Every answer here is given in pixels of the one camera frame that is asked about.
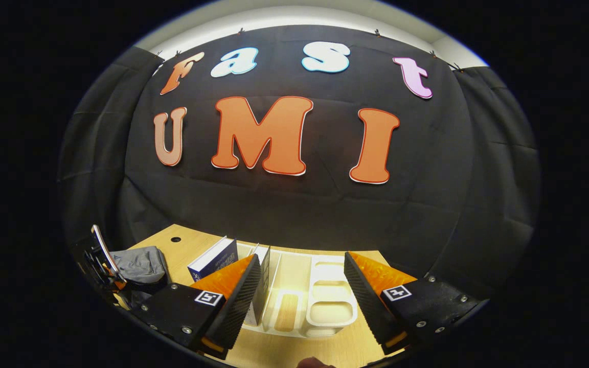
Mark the blue book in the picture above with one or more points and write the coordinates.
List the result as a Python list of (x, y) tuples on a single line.
[(215, 260)]

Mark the white plastic bookshelf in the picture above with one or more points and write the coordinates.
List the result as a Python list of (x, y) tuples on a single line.
[(330, 301)]

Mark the grey schoolbag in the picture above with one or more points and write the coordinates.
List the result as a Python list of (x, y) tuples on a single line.
[(138, 266)]

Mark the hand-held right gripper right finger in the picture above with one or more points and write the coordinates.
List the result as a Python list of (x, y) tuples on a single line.
[(366, 301)]

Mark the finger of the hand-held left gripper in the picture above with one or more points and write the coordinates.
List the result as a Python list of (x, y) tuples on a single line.
[(110, 276)]

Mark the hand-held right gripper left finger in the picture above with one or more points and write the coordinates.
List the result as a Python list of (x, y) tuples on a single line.
[(238, 301)]

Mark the grey book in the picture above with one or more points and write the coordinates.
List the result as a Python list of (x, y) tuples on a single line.
[(263, 286)]

